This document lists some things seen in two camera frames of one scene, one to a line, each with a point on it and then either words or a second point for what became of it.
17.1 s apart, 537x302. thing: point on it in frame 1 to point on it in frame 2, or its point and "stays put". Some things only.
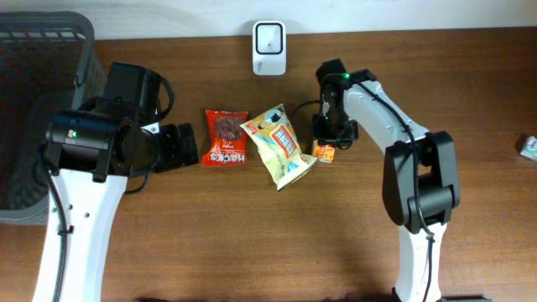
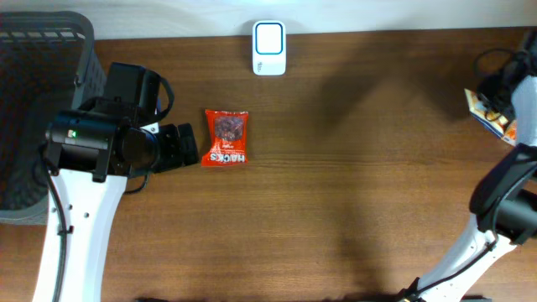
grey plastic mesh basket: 48,64 stays put
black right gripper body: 336,128 to 492,94
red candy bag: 228,147 stays put
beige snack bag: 273,133 to 491,120
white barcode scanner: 269,48 stays put
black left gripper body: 170,149 stays put
